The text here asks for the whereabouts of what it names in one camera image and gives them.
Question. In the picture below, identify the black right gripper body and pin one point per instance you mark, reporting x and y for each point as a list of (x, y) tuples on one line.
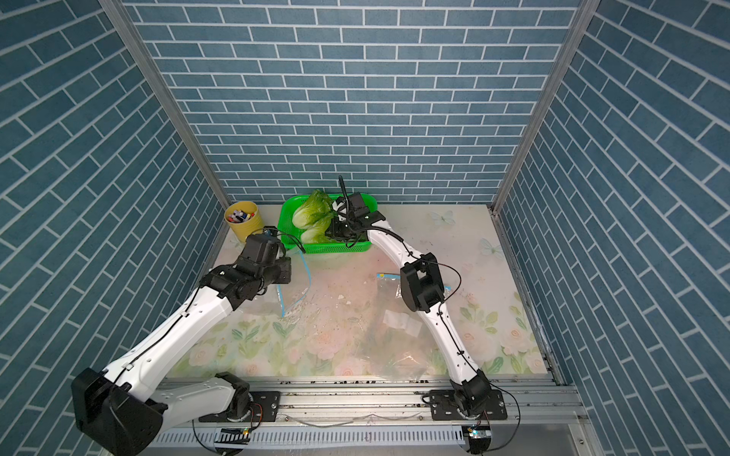
[(345, 232)]

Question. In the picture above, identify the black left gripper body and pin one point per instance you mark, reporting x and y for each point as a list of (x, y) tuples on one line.
[(279, 272)]

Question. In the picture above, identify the chinese cabbage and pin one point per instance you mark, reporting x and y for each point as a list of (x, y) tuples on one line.
[(317, 233), (316, 207)]

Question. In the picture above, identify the clear zipper bag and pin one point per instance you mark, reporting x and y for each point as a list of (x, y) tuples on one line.
[(326, 301), (396, 342)]

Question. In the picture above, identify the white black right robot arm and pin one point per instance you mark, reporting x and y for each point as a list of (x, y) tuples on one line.
[(423, 292)]

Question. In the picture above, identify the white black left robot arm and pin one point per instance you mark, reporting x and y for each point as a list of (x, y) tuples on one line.
[(120, 407)]

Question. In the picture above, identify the green plastic basket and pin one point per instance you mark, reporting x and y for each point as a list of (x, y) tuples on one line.
[(290, 235)]

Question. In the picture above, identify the yellow pen cup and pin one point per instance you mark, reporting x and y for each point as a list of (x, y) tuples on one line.
[(244, 219)]

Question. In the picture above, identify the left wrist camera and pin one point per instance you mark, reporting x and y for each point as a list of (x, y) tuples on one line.
[(271, 231)]

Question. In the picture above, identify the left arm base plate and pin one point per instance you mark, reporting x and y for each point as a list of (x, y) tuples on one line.
[(263, 407)]

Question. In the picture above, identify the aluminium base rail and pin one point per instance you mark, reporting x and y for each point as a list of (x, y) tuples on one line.
[(372, 416)]

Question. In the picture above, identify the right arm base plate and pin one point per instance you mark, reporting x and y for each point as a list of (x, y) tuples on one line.
[(450, 405)]

